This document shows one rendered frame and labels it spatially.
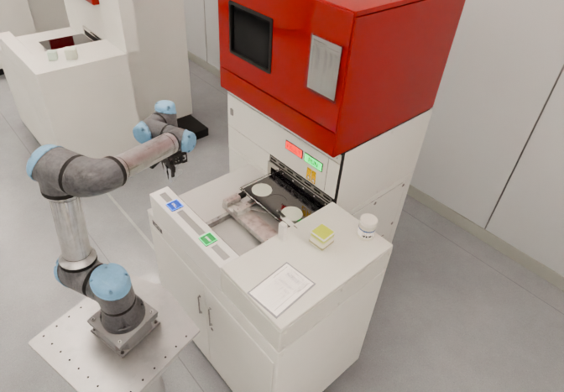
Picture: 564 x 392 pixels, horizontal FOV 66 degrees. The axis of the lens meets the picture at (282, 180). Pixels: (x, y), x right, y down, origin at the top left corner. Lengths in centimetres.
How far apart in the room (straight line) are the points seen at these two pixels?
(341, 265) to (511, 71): 178
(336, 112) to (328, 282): 65
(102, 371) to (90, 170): 73
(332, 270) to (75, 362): 95
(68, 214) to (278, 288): 74
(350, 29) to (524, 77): 163
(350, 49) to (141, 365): 130
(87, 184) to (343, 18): 98
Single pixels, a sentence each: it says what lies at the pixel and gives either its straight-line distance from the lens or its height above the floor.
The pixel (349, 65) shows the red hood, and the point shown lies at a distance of 162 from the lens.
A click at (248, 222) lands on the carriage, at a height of 88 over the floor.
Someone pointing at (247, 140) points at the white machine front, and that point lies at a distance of 236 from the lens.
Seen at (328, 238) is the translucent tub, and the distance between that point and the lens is 174.
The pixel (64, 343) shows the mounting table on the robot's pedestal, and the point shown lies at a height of 82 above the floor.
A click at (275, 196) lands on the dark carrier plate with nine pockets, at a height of 90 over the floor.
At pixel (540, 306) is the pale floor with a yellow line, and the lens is 332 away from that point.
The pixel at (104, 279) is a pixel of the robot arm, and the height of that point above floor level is 112.
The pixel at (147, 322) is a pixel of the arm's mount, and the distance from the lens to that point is 168.
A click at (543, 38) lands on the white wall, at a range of 293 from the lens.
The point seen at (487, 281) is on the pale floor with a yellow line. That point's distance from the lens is 329.
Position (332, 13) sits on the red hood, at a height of 178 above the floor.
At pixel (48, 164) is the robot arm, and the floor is 152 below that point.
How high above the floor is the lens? 225
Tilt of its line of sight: 38 degrees down
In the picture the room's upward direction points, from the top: 4 degrees clockwise
